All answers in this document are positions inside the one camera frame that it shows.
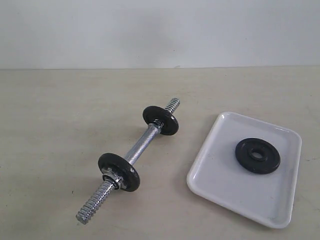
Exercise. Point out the chrome threaded dumbbell bar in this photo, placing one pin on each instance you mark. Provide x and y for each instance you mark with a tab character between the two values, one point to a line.
92	205

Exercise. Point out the chrome star collar nut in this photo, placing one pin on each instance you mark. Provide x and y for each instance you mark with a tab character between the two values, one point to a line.
108	174

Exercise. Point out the black weight plate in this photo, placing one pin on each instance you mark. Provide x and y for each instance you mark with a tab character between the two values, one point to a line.
121	167
155	114
257	156

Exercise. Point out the white rectangular plastic tray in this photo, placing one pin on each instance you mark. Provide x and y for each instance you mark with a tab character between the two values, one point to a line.
217	176

